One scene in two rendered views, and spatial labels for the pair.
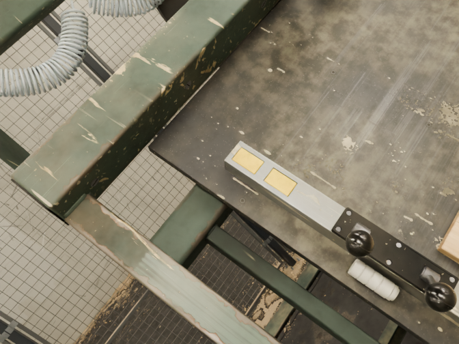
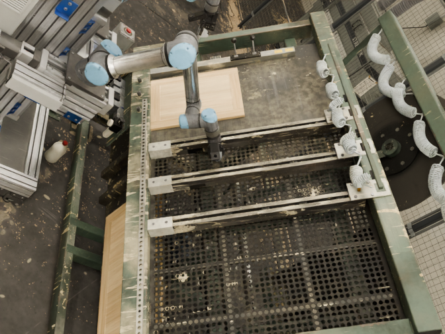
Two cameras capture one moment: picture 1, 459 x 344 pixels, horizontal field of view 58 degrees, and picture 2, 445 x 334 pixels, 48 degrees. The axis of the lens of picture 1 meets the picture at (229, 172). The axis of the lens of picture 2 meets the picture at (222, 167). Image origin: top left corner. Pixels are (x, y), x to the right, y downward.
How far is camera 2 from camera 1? 323 cm
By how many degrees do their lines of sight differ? 60
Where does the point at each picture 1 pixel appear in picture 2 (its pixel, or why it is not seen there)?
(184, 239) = (287, 42)
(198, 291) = (272, 28)
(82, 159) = (314, 20)
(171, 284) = (278, 26)
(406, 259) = (242, 55)
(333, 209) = (263, 54)
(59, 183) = (313, 15)
